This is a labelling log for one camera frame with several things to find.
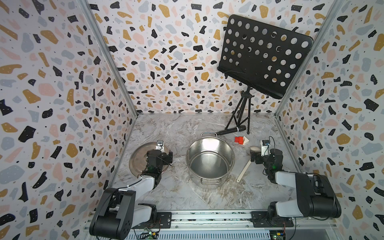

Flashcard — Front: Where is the stainless steel pot lid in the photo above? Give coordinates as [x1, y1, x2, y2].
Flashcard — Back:
[129, 142, 172, 177]

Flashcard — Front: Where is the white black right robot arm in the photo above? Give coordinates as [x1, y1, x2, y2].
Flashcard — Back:
[250, 147, 342, 227]

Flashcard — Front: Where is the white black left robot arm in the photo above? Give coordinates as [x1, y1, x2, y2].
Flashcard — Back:
[89, 150, 173, 240]

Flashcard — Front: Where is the white card piece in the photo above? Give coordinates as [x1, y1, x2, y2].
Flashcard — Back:
[243, 136, 249, 145]

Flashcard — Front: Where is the red block toy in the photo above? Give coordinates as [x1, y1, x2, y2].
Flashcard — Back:
[235, 137, 244, 145]

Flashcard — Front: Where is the black microphone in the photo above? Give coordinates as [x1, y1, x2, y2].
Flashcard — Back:
[216, 125, 247, 136]

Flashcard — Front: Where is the black music stand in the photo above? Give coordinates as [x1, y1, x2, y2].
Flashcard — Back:
[217, 15, 314, 132]

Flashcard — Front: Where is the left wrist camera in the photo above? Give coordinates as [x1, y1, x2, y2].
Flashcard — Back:
[156, 140, 164, 152]

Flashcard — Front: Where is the aluminium mounting rail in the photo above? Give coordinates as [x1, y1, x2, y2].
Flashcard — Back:
[83, 208, 340, 240]

